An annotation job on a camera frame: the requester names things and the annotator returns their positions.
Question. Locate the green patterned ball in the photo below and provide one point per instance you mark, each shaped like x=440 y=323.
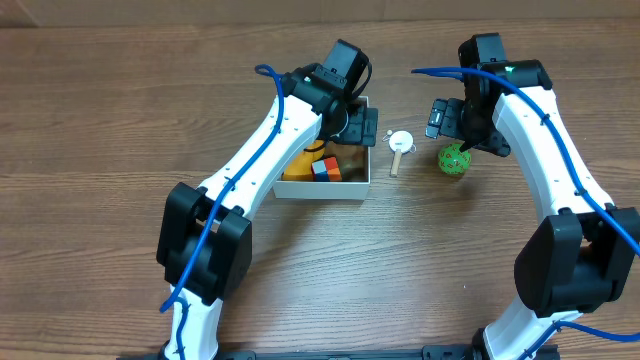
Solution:
x=452 y=161

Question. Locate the colourful puzzle cube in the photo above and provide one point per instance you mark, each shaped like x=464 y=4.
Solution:
x=326 y=170

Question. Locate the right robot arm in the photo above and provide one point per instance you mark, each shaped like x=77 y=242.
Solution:
x=581 y=253

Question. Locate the white round wooden-handled tool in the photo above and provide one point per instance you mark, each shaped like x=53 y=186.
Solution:
x=400 y=143

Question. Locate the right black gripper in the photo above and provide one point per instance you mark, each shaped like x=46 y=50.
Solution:
x=451 y=123

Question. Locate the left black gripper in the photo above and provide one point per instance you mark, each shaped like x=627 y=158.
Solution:
x=358 y=126

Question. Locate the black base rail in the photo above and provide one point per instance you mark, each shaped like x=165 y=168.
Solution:
x=435 y=352

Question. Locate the white cardboard box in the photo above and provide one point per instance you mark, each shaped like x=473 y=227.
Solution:
x=340 y=189

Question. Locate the yellow rubber dolphin toy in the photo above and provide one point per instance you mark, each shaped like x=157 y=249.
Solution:
x=300 y=169

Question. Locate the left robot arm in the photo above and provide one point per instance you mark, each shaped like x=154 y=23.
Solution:
x=205 y=242

